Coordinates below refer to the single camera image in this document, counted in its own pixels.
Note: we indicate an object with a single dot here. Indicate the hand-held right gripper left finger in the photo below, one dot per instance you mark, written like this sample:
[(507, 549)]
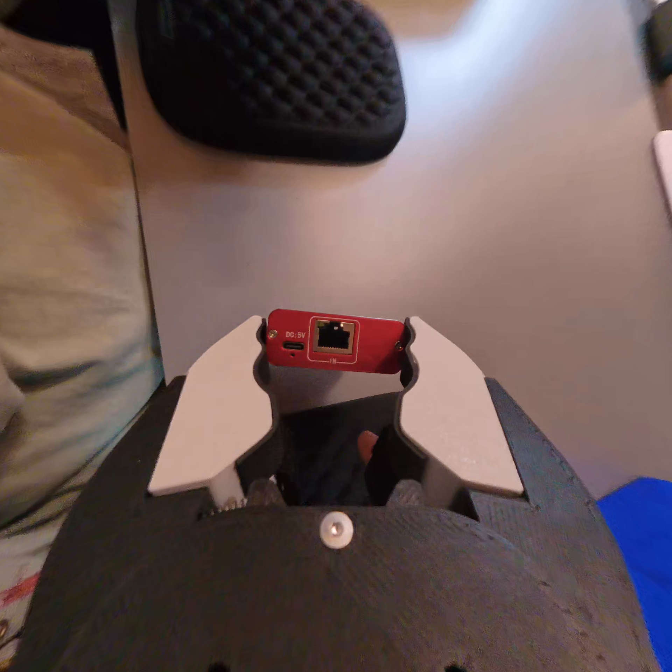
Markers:
[(215, 414)]

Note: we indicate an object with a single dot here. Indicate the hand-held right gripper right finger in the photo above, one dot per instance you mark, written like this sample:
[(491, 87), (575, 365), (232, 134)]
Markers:
[(456, 420)]

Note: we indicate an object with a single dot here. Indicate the red metal adapter box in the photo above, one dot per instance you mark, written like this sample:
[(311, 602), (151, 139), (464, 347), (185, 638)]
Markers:
[(378, 346)]

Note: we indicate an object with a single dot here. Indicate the blue plastic bin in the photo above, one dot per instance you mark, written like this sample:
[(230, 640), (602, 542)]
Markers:
[(640, 551)]

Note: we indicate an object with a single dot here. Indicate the person's right hand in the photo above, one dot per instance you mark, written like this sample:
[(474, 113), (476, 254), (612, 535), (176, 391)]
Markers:
[(367, 446)]

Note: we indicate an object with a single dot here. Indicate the black honeycomb padded rest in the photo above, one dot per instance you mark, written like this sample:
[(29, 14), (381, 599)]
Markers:
[(273, 78)]

